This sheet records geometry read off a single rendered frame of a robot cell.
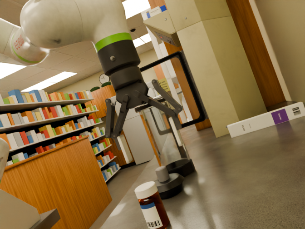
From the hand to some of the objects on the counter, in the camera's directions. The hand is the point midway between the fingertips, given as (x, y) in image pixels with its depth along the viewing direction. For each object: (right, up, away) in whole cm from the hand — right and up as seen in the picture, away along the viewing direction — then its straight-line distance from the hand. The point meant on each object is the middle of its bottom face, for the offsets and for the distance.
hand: (153, 149), depth 62 cm
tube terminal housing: (+41, +4, +58) cm, 71 cm away
